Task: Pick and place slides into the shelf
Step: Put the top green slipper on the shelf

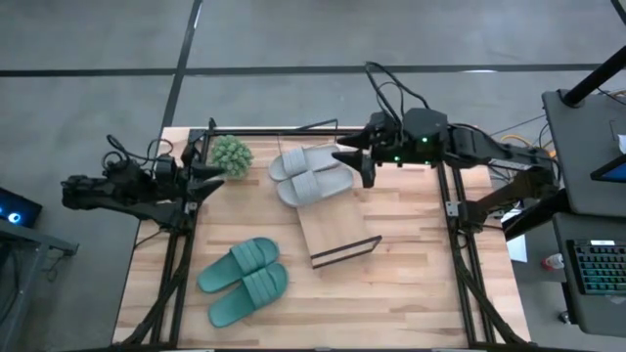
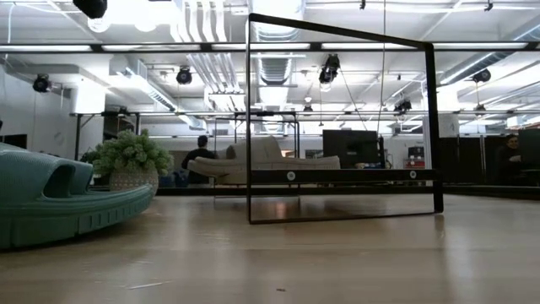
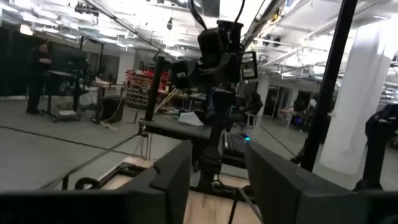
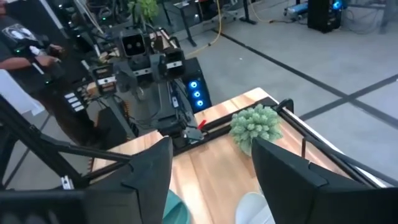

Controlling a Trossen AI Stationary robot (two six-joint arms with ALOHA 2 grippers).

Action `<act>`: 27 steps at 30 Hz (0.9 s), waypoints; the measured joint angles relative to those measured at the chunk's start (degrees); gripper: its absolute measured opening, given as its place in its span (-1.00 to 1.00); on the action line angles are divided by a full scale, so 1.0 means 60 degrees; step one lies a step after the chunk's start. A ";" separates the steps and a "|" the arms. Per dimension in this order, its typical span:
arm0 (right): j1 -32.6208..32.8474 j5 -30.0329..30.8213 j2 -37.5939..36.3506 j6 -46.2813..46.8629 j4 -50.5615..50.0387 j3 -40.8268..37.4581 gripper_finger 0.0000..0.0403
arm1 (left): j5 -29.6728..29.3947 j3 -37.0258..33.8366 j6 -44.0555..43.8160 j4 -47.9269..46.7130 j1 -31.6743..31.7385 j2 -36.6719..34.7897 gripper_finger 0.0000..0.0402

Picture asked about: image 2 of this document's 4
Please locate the person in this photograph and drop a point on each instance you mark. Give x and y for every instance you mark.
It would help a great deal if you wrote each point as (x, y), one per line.
(508, 160)
(198, 162)

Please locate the red storage boxes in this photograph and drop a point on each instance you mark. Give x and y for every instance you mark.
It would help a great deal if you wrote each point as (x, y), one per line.
(415, 162)

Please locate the black partition panel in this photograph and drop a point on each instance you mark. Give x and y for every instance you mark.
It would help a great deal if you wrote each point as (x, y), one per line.
(464, 160)

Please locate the black hanging ceiling device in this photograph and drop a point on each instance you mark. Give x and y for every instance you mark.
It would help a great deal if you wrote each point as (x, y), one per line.
(41, 83)
(90, 6)
(481, 76)
(329, 69)
(403, 105)
(184, 76)

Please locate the silver ventilation duct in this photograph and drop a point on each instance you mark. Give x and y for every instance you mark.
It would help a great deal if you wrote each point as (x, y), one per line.
(274, 67)

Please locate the black overhead crossbar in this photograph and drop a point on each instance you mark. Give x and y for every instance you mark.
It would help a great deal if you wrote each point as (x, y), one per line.
(169, 47)

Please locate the green potted plant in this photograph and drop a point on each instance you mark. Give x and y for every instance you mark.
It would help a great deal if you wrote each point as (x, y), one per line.
(131, 156)

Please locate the wooden shelf with black frame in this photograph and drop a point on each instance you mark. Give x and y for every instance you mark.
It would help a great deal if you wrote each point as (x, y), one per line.
(432, 126)

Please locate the green rubber slide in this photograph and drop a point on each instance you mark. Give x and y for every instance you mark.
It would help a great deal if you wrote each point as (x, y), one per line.
(42, 219)
(84, 177)

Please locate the black monitor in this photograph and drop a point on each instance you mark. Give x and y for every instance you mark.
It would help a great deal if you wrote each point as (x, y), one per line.
(12, 141)
(352, 148)

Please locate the grey rubber slide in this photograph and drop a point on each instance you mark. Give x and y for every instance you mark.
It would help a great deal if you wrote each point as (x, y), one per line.
(295, 162)

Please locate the black metal table frame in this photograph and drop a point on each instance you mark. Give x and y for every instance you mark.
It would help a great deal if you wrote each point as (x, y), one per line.
(337, 191)

